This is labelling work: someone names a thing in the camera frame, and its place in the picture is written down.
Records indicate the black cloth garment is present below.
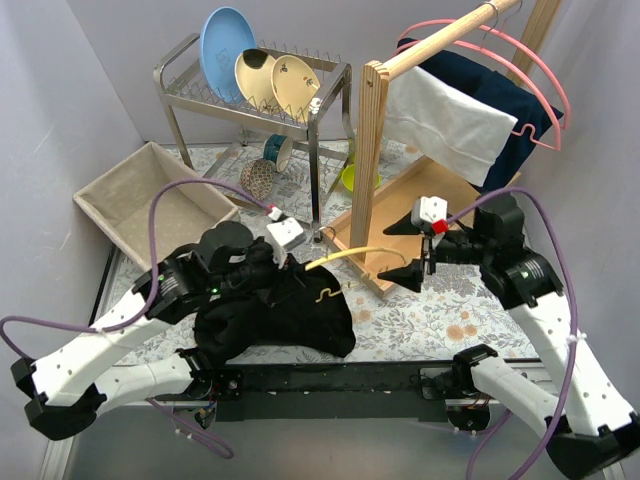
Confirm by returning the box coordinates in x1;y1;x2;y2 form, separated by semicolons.
193;267;356;366

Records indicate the yellow wavy hanger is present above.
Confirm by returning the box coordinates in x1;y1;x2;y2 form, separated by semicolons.
305;226;410;298

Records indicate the white cloth garment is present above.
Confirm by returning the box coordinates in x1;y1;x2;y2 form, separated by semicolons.
383;67;517;186

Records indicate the dark blue denim skirt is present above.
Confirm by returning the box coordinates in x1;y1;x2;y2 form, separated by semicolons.
394;37;564;194

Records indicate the pink wavy hanger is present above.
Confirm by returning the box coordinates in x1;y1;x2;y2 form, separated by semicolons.
399;18;571;130
392;39;564;151

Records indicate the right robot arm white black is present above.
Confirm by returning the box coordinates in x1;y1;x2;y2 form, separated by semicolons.
378;187;639;479

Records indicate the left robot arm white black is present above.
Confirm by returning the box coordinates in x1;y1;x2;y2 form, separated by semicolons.
11;218;306;441

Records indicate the wooden clothes rack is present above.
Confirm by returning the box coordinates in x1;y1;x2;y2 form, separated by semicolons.
331;1;560;274

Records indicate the floral table mat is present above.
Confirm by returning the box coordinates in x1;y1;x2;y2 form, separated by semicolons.
94;135;554;362

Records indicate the lime green bowl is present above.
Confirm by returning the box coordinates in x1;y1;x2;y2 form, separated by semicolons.
340;164;356;193

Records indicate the patterned red bowl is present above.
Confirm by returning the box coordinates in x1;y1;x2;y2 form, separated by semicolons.
240;159;274;200

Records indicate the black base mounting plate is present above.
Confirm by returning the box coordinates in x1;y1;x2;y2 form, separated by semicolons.
217;360;453;422

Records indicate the teal cup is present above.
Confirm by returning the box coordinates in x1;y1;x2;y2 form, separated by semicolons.
263;134;293;173

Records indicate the steel dish rack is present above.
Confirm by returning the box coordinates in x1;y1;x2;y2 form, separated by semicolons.
153;33;355;242

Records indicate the wicker laundry basket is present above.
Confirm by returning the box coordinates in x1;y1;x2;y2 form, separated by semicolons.
73;142;239;271

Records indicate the cream floral plate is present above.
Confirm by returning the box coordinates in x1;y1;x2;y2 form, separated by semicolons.
271;55;320;123

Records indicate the cream plate dark spot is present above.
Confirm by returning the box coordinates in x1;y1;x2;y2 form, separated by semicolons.
235;48;280;113

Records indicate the blue plate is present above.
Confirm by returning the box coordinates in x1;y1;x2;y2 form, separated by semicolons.
199;6;256;104

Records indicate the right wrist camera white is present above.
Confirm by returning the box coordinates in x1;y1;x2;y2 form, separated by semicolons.
410;196;449;235

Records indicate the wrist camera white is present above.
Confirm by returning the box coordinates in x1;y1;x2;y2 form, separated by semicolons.
410;196;449;235
264;206;306;269

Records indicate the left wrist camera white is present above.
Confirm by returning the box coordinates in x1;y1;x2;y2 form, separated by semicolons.
264;206;306;269

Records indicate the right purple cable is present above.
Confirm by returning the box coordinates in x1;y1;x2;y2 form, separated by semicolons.
444;187;584;480

